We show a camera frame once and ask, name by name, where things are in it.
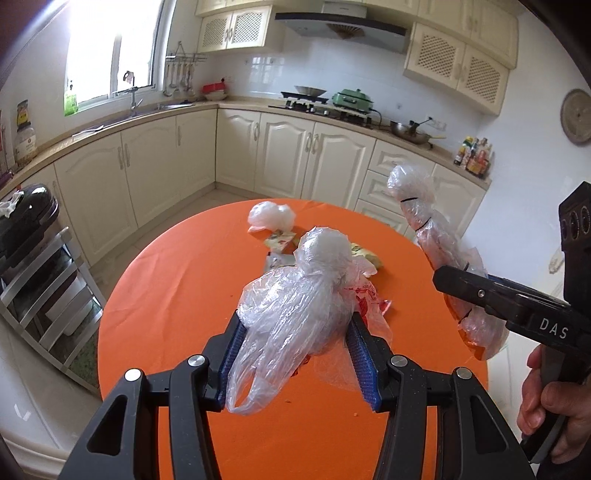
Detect long clear plastic bag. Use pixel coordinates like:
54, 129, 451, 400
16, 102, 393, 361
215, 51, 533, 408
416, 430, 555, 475
387, 163, 509, 360

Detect clear plastic bag red print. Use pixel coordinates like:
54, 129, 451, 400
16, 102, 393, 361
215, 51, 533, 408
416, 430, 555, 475
225, 227, 392, 415

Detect steel kitchen sink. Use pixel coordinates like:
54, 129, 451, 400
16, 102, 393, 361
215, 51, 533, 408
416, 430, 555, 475
71, 100, 195, 138

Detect kitchen window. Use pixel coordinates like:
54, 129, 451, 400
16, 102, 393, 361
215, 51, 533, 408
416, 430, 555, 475
65, 1, 174, 110

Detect person's right hand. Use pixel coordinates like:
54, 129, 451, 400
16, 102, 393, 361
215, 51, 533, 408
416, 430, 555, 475
517, 345, 590, 464

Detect condiment bottles group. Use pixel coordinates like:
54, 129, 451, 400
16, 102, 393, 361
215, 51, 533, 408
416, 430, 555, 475
453, 136, 492, 179

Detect metal shelf rack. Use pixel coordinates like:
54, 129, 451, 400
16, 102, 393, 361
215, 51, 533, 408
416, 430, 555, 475
1, 228, 105, 396

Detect orange round tablecloth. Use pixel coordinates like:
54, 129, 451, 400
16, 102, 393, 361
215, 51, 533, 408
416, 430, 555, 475
98, 200, 488, 479

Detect green snack packet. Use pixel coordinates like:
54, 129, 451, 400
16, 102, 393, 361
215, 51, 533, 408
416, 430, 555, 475
351, 242, 383, 271

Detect steel wok with ladle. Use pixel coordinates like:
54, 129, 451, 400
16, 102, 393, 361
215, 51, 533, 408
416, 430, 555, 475
390, 120, 447, 145

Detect black appliance on rack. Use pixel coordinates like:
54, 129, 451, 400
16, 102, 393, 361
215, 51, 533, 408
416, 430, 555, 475
1, 184, 59, 274

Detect small printed snack wrapper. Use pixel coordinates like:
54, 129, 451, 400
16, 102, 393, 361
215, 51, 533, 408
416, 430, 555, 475
264, 231, 298, 254

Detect white crumpled plastic bag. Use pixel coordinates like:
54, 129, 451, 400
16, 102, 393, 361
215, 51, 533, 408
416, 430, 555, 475
247, 201, 296, 233

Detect cream upper cabinets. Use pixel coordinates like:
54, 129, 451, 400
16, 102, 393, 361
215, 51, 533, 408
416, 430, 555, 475
195, 1, 519, 116

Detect cream cabinets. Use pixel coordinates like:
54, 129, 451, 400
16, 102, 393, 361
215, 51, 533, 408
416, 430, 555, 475
195, 1, 519, 116
11, 103, 489, 263

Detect cream lower cabinets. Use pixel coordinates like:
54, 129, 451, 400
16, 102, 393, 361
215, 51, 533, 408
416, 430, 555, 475
11, 103, 489, 263

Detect white rag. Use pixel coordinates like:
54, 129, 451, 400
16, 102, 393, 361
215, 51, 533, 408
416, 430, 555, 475
0, 190, 25, 218

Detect green electric cooking pot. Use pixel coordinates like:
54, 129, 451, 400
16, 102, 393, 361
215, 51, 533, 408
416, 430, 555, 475
331, 89, 374, 114

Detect black gas stove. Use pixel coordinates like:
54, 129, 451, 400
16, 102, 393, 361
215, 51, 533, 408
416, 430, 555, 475
274, 91, 383, 129

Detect steel wok on stove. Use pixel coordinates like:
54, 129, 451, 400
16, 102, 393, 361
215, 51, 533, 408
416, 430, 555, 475
295, 85, 325, 98

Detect large glass jar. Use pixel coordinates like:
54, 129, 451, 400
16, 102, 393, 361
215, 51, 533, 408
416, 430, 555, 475
14, 122, 37, 167

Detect chrome sink faucet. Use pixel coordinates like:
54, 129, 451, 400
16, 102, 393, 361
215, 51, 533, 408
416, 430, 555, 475
114, 70, 142, 117

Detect black range hood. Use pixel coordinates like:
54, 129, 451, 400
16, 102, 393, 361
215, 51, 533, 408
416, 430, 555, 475
274, 4, 409, 53

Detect yellow label bottle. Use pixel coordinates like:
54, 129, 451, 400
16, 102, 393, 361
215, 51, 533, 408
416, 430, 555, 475
16, 100, 30, 131

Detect green dish soap bottle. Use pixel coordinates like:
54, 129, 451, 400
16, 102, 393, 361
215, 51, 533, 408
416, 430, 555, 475
64, 81, 78, 116

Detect red bowl stack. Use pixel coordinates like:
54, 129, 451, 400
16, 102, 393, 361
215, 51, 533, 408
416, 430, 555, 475
201, 78, 228, 101

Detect hanging utensil rack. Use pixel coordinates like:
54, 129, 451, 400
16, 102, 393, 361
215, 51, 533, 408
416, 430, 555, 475
163, 41, 207, 101

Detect round wall plate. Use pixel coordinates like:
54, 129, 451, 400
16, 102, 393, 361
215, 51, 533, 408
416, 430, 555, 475
560, 89, 591, 145

